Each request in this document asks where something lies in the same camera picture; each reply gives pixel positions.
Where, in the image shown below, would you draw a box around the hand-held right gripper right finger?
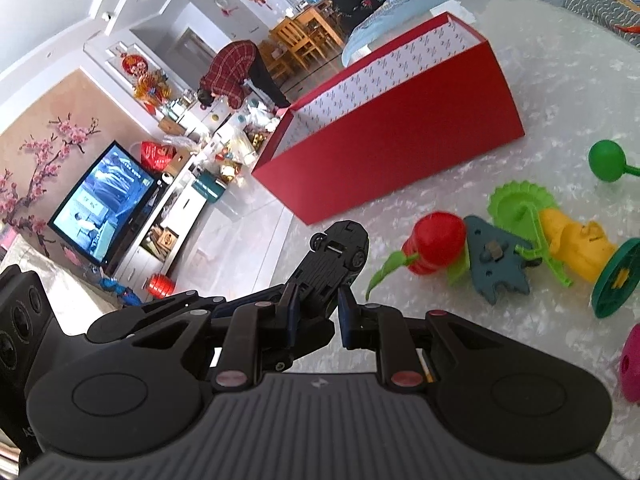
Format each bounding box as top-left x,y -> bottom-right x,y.
337,286 -> 482,394

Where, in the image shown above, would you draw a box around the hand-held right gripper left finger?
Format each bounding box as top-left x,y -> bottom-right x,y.
87,283 -> 303,394

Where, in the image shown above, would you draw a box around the black toy car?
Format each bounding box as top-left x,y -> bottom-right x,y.
281,220 -> 371,362

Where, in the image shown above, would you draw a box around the red cardboard box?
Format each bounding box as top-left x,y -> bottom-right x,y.
251,11 -> 526,226

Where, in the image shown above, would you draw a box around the blue toy figure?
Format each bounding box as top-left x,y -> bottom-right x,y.
97,274 -> 144,307

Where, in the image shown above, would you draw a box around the red lantern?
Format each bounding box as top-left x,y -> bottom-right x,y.
146,273 -> 175,301

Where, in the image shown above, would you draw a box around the green box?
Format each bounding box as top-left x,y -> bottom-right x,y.
191,170 -> 226,204

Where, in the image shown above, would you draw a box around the blue-grey plastic toy piece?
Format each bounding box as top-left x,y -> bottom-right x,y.
462,215 -> 533,306

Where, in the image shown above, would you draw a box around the white television cabinet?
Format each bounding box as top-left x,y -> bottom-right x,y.
112,157 -> 236,287

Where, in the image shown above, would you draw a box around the flat screen television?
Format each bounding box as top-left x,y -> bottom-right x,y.
48,141 -> 156,267

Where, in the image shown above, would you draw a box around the green toy gear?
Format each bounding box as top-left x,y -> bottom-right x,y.
487,182 -> 574,289

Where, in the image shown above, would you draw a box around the red plastic bag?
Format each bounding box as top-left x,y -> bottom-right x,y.
140,141 -> 174,171

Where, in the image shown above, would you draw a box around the yellow plastic toy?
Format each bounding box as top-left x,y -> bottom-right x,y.
540,209 -> 619,284

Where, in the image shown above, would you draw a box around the gold and red festive decoration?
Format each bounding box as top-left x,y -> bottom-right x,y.
132,70 -> 174,107

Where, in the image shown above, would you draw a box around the green toy wheel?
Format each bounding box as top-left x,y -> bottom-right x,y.
591,240 -> 640,319

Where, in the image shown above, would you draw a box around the wooden dining chairs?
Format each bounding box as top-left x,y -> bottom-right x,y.
269,5 -> 347,82

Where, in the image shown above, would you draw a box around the pink plastic toy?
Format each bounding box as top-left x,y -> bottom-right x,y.
619,322 -> 640,404

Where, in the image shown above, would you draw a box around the green toy ball with stick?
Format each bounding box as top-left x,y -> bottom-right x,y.
587,140 -> 640,184

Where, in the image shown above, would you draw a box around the plain blue quilt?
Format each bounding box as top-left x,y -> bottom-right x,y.
341,0 -> 568,67

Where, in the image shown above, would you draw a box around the blue patterned blanket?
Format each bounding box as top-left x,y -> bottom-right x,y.
564,0 -> 640,47

